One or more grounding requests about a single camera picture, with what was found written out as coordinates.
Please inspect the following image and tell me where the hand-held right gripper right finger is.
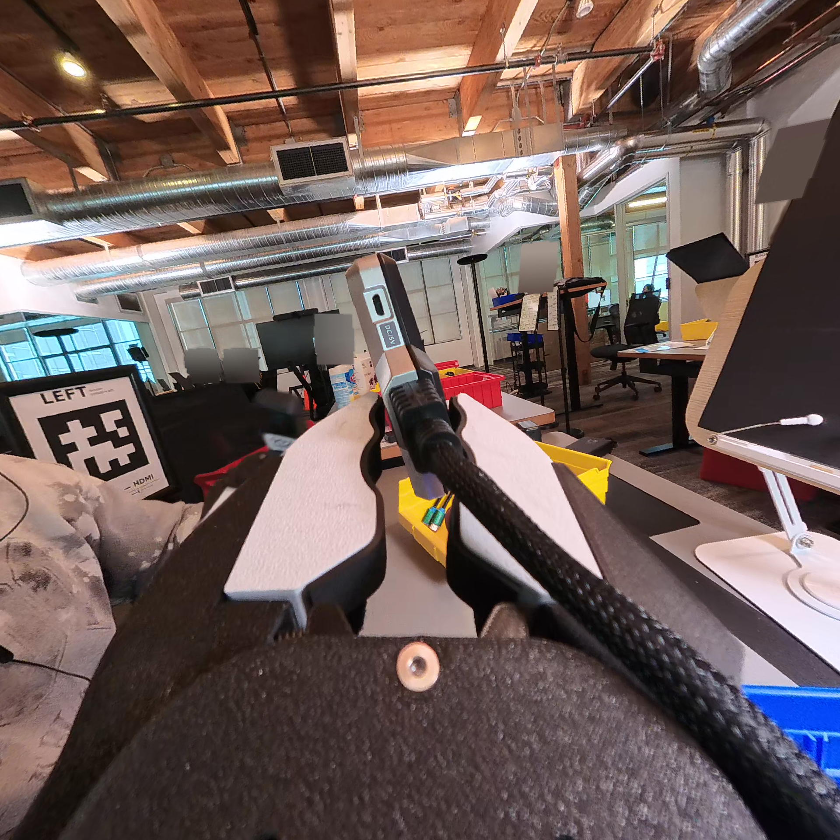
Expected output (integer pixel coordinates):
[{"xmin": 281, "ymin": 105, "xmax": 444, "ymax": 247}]
[{"xmin": 447, "ymin": 392, "xmax": 605, "ymax": 610}]

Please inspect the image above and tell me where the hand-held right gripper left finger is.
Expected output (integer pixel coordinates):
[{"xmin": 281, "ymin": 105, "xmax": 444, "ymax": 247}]
[{"xmin": 223, "ymin": 392, "xmax": 388, "ymax": 610}]

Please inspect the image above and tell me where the grey hdmi switch box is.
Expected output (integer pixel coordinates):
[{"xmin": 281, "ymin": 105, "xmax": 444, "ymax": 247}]
[{"xmin": 346, "ymin": 252, "xmax": 454, "ymax": 500}]

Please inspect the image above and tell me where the thick black braided cable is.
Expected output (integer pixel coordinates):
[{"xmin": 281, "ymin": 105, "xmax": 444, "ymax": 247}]
[{"xmin": 381, "ymin": 369, "xmax": 840, "ymax": 840}]

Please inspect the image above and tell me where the blue plastic bin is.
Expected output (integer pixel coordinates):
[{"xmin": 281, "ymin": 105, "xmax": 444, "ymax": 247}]
[{"xmin": 742, "ymin": 684, "xmax": 840, "ymax": 785}]

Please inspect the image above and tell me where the grey wood-edged table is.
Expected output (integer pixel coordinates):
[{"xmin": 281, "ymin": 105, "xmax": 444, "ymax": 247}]
[{"xmin": 492, "ymin": 390, "xmax": 557, "ymax": 429}]

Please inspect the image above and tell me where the white wipes canister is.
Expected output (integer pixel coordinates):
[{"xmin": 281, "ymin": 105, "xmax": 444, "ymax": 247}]
[{"xmin": 327, "ymin": 363, "xmax": 361, "ymax": 413}]

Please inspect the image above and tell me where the black display on stand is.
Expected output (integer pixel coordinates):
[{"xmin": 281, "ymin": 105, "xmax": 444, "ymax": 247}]
[{"xmin": 255, "ymin": 308, "xmax": 342, "ymax": 421}]

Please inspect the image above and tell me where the black partition panel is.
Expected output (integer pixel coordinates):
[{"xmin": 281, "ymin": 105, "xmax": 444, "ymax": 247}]
[{"xmin": 147, "ymin": 381, "xmax": 309, "ymax": 460}]

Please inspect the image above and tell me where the red ribbed bin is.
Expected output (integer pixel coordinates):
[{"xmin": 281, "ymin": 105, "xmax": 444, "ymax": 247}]
[{"xmin": 433, "ymin": 358, "xmax": 508, "ymax": 409}]

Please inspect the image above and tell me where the red basket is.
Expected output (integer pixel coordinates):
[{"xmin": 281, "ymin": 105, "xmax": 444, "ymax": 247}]
[{"xmin": 193, "ymin": 446, "xmax": 273, "ymax": 501}]

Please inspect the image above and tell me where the tall standing desk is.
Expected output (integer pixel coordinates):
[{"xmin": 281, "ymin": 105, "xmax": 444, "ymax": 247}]
[{"xmin": 491, "ymin": 276, "xmax": 610, "ymax": 441}]

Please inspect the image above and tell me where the cart with blue bins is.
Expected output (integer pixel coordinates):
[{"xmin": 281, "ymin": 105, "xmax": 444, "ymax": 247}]
[{"xmin": 507, "ymin": 330, "xmax": 547, "ymax": 396}]

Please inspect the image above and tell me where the brown standing desk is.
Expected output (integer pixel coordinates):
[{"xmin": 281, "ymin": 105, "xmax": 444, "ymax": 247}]
[{"xmin": 617, "ymin": 338, "xmax": 713, "ymax": 458}]

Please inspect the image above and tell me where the black office chair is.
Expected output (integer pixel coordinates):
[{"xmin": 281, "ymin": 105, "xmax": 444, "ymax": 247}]
[{"xmin": 589, "ymin": 289, "xmax": 665, "ymax": 403}]

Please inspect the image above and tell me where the black framed marker sign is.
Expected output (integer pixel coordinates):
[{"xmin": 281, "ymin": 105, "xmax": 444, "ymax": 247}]
[{"xmin": 0, "ymin": 364, "xmax": 179, "ymax": 503}]

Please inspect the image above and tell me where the black floor lamp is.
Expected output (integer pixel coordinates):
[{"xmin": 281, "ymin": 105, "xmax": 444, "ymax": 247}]
[{"xmin": 457, "ymin": 252, "xmax": 493, "ymax": 375}]

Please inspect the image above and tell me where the red storage tote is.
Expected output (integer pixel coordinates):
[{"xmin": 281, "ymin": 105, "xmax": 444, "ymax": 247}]
[{"xmin": 699, "ymin": 446, "xmax": 821, "ymax": 503}]

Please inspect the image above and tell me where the black wood-edged board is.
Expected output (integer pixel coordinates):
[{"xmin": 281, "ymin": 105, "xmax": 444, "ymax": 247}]
[
  {"xmin": 686, "ymin": 98, "xmax": 840, "ymax": 496},
  {"xmin": 666, "ymin": 231, "xmax": 750, "ymax": 309}
]

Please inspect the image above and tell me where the silver air duct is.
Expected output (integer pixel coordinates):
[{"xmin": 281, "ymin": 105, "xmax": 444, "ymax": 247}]
[
  {"xmin": 20, "ymin": 206, "xmax": 493, "ymax": 303},
  {"xmin": 577, "ymin": 117, "xmax": 770, "ymax": 253},
  {"xmin": 26, "ymin": 125, "xmax": 631, "ymax": 227},
  {"xmin": 696, "ymin": 0, "xmax": 811, "ymax": 99}
]

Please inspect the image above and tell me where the wooden post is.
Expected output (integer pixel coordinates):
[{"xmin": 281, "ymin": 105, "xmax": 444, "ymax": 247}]
[{"xmin": 553, "ymin": 154, "xmax": 593, "ymax": 389}]

